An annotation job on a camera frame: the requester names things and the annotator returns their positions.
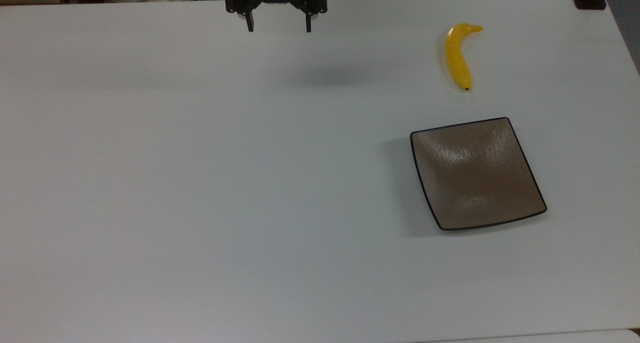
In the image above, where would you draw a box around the yellow banana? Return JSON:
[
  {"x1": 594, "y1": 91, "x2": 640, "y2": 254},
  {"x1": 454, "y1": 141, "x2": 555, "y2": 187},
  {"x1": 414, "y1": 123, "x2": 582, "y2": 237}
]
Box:
[{"x1": 444, "y1": 23, "x2": 484, "y2": 92}]

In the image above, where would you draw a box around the square brown ceramic plate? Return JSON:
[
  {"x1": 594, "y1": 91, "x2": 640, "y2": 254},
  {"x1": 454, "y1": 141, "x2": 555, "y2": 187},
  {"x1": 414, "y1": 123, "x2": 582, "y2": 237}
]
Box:
[{"x1": 409, "y1": 116, "x2": 548, "y2": 232}]

